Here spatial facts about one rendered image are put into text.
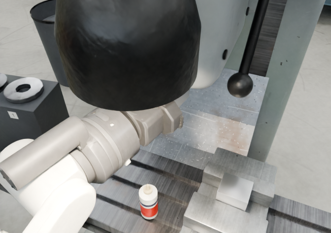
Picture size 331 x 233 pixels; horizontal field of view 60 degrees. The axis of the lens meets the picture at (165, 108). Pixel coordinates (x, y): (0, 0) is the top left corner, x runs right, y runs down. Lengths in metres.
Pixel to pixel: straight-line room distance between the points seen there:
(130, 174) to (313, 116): 1.94
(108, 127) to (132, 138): 0.04
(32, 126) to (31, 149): 0.43
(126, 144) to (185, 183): 0.41
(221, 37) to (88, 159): 0.21
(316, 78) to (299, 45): 2.17
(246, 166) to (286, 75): 0.28
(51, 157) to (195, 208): 0.34
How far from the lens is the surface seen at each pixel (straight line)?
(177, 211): 0.71
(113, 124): 0.38
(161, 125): 0.43
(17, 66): 3.13
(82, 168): 0.37
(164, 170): 0.78
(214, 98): 0.88
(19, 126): 0.79
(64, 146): 0.34
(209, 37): 0.30
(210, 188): 0.67
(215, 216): 0.59
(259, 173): 0.72
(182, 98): 0.48
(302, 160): 2.15
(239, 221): 0.59
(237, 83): 0.33
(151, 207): 0.66
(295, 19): 0.78
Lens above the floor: 1.53
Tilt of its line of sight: 42 degrees down
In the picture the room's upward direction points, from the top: straight up
